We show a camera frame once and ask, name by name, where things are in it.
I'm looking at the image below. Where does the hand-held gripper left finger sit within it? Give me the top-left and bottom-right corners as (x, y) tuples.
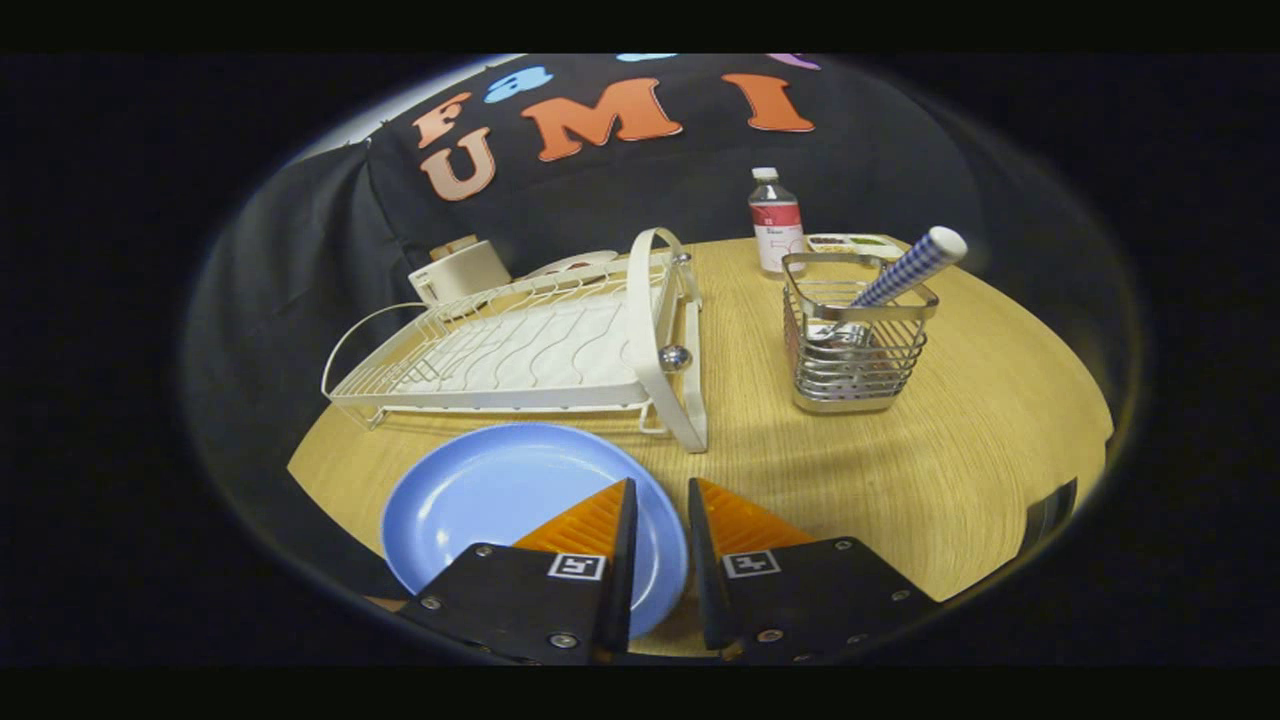
(398, 478), (639, 666)

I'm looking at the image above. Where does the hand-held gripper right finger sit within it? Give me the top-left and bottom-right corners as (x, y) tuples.
(687, 478), (941, 666)

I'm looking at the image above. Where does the blue plate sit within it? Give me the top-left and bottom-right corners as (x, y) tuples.
(381, 422), (691, 641)

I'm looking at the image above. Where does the white wire dish rack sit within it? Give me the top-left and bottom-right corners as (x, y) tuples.
(321, 227), (710, 454)

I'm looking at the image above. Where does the metal wire basket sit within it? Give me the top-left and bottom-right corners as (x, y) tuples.
(781, 252), (941, 415)

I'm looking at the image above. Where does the spoon with blue checked handle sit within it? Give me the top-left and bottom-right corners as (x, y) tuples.
(808, 226), (969, 351)

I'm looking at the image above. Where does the small plate with red food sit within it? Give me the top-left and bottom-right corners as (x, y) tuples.
(520, 250), (621, 283)

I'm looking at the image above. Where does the white toaster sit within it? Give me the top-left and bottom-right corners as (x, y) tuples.
(408, 238), (513, 307)

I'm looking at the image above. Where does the clear bottle with red label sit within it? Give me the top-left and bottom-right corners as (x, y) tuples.
(748, 167), (807, 276)

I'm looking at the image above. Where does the white tray with green food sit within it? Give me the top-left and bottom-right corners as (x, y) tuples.
(805, 233), (906, 263)

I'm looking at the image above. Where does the black backdrop cloth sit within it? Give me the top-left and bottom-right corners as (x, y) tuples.
(180, 53), (1141, 601)

